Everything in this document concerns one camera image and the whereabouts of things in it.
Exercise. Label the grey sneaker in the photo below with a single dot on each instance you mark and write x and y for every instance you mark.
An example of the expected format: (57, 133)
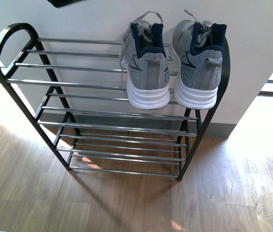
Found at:
(197, 47)
(143, 56)

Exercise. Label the black metal shoe rack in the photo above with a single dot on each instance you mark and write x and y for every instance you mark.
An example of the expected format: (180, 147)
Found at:
(129, 143)

